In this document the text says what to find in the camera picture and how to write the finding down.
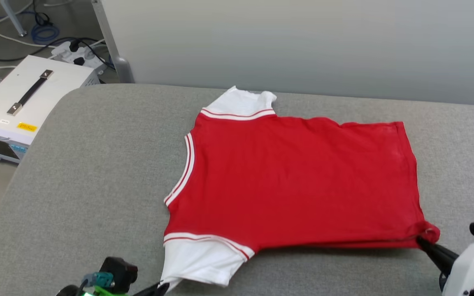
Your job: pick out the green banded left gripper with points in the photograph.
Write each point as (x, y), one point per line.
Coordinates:
(97, 292)

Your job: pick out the red and white jersey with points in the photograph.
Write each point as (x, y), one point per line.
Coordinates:
(294, 176)

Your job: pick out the grey fabric sofa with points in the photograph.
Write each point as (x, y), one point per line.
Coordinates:
(97, 172)

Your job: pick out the white instrument box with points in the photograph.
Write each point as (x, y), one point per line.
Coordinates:
(60, 92)

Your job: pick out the white power strip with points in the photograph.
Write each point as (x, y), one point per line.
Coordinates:
(66, 51)

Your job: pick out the white metal table leg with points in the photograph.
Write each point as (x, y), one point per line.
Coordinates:
(12, 16)

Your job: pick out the grey partition post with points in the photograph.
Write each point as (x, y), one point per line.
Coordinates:
(109, 41)

